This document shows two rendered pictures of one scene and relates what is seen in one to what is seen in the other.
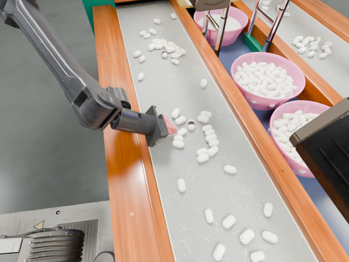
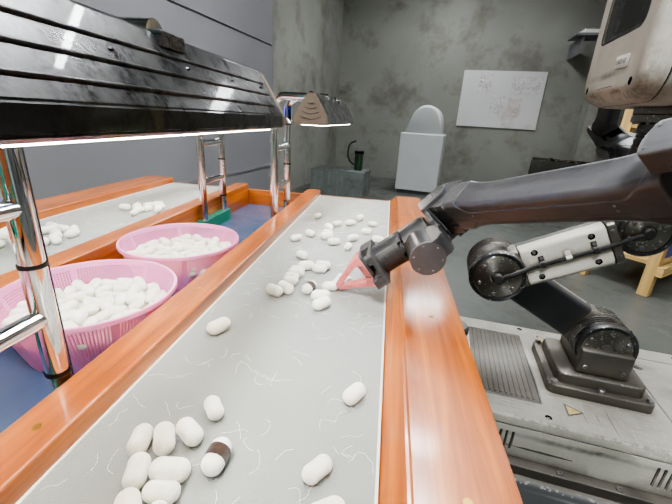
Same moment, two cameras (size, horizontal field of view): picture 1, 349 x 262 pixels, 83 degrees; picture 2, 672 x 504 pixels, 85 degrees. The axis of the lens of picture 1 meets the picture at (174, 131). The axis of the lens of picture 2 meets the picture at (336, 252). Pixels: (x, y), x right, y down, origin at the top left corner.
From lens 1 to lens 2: 0.99 m
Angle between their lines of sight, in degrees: 102
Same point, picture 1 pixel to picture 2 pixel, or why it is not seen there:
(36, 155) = not seen: outside the picture
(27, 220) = (601, 425)
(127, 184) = not seen: hidden behind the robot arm
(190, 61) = (161, 401)
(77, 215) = (511, 402)
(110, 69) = (455, 433)
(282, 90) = (106, 284)
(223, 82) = (188, 304)
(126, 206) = not seen: hidden behind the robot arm
